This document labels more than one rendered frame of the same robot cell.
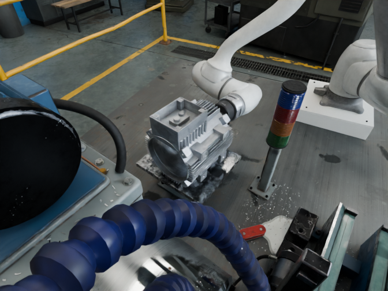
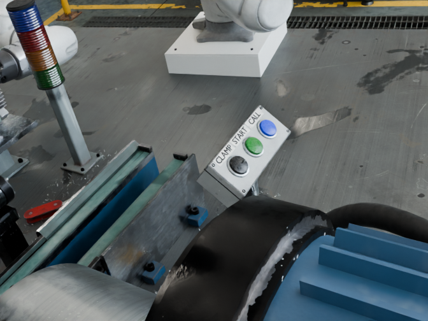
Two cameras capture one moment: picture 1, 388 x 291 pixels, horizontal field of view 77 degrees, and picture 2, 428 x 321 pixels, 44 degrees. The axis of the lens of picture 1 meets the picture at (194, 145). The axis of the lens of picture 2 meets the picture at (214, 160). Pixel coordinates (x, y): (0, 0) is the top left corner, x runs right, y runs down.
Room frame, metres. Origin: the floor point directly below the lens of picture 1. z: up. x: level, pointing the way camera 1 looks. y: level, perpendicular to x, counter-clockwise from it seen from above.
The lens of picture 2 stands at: (-0.55, -0.58, 1.54)
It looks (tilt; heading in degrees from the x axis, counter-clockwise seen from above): 37 degrees down; 1
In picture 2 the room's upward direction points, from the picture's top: 11 degrees counter-clockwise
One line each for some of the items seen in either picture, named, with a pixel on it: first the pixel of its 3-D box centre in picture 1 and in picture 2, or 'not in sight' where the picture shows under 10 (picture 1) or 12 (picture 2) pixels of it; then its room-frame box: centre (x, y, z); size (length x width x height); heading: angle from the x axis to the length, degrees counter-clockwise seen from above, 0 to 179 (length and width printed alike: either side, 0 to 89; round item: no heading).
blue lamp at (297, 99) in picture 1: (291, 96); (25, 16); (0.54, -0.25, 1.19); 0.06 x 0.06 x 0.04
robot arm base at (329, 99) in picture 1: (339, 93); (225, 20); (1.01, -0.69, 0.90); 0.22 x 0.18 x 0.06; 63
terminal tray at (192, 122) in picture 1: (179, 123); not in sight; (0.52, 0.04, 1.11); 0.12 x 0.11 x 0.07; 140
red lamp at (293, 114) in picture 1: (286, 110); (32, 36); (0.54, -0.25, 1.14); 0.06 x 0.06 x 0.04
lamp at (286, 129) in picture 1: (282, 123); (40, 55); (0.54, -0.25, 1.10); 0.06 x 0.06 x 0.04
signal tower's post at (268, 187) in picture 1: (275, 146); (54, 90); (0.54, -0.25, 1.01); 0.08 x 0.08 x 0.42; 54
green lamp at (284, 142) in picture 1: (278, 135); (48, 74); (0.54, -0.25, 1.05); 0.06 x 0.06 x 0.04
